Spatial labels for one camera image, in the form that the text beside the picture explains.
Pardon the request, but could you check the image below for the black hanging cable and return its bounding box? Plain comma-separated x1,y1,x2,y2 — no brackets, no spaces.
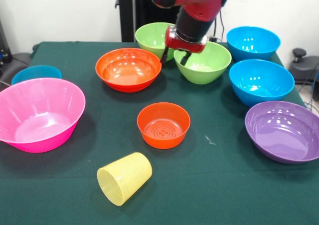
210,10,226,43

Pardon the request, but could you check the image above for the dark green tablecloth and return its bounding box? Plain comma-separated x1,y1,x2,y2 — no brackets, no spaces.
0,40,319,225

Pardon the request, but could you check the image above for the large orange-red bowl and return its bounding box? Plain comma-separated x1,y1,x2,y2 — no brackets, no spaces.
95,47,162,93

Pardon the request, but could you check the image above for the black equipment box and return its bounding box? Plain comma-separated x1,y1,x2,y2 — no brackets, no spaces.
0,20,13,63

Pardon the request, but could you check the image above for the small orange bowl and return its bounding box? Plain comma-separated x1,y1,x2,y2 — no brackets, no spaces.
137,102,191,150

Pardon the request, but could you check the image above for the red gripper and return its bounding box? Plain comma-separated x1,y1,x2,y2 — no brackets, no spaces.
160,25,208,66

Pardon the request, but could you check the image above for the yellow plastic cup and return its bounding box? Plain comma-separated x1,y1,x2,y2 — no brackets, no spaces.
97,152,153,207

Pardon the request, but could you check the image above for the large blue bowl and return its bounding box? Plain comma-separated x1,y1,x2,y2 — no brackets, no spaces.
226,26,282,61
228,59,295,108

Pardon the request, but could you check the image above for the purple bowl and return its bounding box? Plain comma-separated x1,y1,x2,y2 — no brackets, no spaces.
244,100,319,165

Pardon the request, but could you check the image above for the black stand with knob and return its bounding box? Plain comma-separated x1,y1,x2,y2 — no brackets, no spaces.
289,47,319,82

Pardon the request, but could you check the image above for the large pink bowl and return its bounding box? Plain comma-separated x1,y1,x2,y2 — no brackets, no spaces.
0,77,86,154

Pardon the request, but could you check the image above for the green bowl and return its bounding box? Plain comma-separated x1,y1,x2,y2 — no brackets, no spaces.
135,22,175,62
173,41,232,85

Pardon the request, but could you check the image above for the small blue bowl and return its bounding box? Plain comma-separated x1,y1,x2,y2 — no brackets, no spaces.
11,65,62,85

